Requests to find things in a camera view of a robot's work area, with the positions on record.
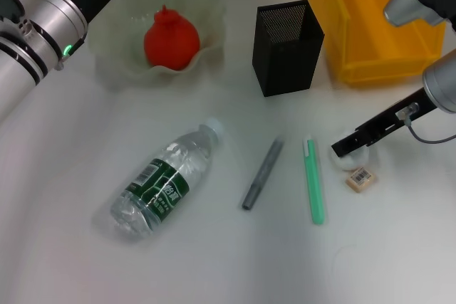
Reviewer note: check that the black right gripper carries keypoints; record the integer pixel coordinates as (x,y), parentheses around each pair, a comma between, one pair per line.
(392,119)

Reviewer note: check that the white paper ball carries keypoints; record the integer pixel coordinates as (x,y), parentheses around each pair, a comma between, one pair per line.
(351,162)

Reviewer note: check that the beige eraser with barcode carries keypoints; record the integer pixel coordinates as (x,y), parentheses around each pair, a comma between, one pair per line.
(360,180)

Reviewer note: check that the green pen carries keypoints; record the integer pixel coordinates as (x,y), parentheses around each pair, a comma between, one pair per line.
(314,183)

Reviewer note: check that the red-orange fruit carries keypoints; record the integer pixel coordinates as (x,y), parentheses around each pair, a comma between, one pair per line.
(171,40)

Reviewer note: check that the black mesh pen holder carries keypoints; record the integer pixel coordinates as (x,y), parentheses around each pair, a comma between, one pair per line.
(285,58)

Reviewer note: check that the clear green-label water bottle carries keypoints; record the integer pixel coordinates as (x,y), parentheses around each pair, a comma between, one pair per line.
(160,183)

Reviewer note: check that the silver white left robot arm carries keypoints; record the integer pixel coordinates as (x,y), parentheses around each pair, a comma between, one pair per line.
(21,62)

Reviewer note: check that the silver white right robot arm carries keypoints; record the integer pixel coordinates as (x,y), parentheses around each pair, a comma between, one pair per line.
(441,79)

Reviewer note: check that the grey pen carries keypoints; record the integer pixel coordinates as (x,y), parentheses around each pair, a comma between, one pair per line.
(261,176)

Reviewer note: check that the pale green glass fruit bowl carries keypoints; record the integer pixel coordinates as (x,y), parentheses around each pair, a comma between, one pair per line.
(117,55)

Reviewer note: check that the yellow plastic bin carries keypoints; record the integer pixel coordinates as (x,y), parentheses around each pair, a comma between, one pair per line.
(356,33)

